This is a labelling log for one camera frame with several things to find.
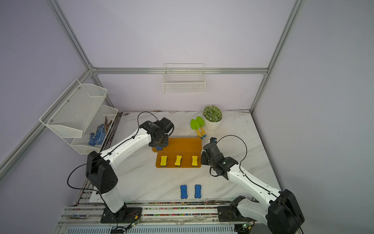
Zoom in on yellow eraser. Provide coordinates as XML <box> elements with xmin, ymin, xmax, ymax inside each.
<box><xmin>160</xmin><ymin>156</ymin><xmax>168</xmax><ymax>167</ymax></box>
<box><xmin>174</xmin><ymin>155</ymin><xmax>183</xmax><ymax>167</ymax></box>
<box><xmin>191</xmin><ymin>156</ymin><xmax>198</xmax><ymax>167</ymax></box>

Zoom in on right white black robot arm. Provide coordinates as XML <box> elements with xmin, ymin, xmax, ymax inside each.
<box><xmin>201</xmin><ymin>141</ymin><xmax>305</xmax><ymax>234</ymax></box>

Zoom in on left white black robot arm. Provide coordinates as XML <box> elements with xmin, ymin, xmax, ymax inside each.
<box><xmin>86</xmin><ymin>118</ymin><xmax>174</xmax><ymax>215</ymax></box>

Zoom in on orange two-tier wooden shelf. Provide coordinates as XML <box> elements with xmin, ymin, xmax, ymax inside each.
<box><xmin>152</xmin><ymin>137</ymin><xmax>202</xmax><ymax>169</ymax></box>

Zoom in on green spatula blue tip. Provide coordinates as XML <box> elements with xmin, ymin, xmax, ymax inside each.
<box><xmin>196</xmin><ymin>116</ymin><xmax>206</xmax><ymax>137</ymax></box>

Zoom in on potted green succulent plant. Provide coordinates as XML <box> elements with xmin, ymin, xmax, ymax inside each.
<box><xmin>203</xmin><ymin>105</ymin><xmax>223</xmax><ymax>131</ymax></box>

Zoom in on brown sticks in rack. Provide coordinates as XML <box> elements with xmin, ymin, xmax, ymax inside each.
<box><xmin>104</xmin><ymin>117</ymin><xmax>113</xmax><ymax>133</ymax></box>

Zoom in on blue crumpled cloth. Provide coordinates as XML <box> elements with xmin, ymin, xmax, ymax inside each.
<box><xmin>88</xmin><ymin>124</ymin><xmax>106</xmax><ymax>146</ymax></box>

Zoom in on white mesh two-tier rack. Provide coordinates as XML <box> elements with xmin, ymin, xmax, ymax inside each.
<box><xmin>40</xmin><ymin>80</ymin><xmax>118</xmax><ymax>155</ymax></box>

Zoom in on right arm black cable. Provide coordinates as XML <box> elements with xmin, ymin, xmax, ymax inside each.
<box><xmin>209</xmin><ymin>135</ymin><xmax>304</xmax><ymax>234</ymax></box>

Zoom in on green spatula orange handle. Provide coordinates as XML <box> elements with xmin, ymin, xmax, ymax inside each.
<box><xmin>190</xmin><ymin>119</ymin><xmax>204</xmax><ymax>139</ymax></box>

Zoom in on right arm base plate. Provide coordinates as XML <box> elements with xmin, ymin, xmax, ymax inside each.
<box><xmin>217</xmin><ymin>206</ymin><xmax>254</xmax><ymax>222</ymax></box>

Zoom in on aluminium front rail frame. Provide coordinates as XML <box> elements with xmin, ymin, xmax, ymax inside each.
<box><xmin>54</xmin><ymin>200</ymin><xmax>262</xmax><ymax>234</ymax></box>

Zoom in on white wire wall basket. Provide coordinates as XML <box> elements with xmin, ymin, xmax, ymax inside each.
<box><xmin>162</xmin><ymin>63</ymin><xmax>206</xmax><ymax>94</ymax></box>

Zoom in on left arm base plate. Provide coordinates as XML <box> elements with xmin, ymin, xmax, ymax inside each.
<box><xmin>100</xmin><ymin>207</ymin><xmax>143</xmax><ymax>224</ymax></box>

